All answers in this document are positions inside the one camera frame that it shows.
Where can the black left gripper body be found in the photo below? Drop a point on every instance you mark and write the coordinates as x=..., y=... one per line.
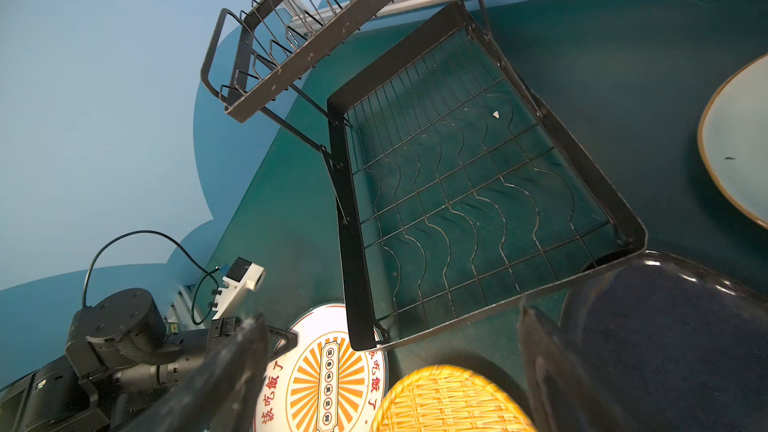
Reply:
x=190, y=348

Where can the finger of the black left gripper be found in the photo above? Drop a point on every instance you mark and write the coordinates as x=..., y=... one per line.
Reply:
x=280, y=342

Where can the black wire dish rack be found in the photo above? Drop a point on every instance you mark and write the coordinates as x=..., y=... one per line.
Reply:
x=456, y=191

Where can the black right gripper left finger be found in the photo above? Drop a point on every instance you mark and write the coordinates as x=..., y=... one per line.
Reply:
x=221, y=394

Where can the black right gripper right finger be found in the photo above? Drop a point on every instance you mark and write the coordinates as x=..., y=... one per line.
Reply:
x=565, y=391

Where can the pale green plain plate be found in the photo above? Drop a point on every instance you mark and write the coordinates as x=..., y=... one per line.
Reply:
x=732, y=140

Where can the dark blue plate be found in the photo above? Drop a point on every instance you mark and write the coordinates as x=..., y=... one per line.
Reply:
x=687, y=340

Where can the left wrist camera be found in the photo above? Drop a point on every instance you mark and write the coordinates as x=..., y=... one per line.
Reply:
x=242, y=277

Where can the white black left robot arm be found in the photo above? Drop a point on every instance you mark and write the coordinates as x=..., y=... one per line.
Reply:
x=124, y=370

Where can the yellow woven round mat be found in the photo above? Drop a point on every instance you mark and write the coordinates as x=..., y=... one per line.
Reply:
x=449, y=398

